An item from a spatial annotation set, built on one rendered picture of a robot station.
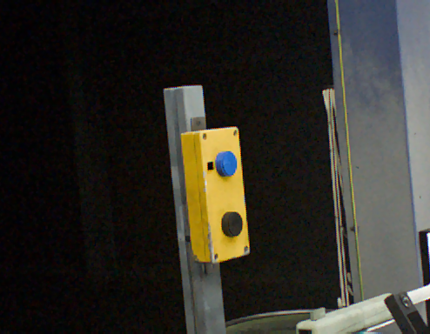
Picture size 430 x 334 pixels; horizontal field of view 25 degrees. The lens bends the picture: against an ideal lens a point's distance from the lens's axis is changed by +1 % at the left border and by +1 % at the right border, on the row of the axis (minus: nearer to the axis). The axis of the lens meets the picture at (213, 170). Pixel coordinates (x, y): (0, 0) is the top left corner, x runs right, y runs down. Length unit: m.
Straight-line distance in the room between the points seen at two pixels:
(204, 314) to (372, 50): 0.72
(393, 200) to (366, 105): 0.22
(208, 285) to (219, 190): 0.20
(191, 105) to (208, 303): 0.40
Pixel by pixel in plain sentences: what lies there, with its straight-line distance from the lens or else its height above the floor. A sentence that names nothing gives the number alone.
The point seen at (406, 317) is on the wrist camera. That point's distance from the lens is 1.69.
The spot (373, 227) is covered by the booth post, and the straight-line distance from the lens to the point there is 2.26.
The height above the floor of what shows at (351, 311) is 1.20.
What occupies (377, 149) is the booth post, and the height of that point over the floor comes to 1.47.
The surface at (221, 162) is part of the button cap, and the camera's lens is 1.86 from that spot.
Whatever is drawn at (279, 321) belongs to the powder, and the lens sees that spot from 3.33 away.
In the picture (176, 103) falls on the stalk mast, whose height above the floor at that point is 1.61.
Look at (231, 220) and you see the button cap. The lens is 1.87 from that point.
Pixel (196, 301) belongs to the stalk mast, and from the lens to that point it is 1.95.
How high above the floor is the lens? 1.57
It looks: 3 degrees down
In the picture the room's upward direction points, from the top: 6 degrees counter-clockwise
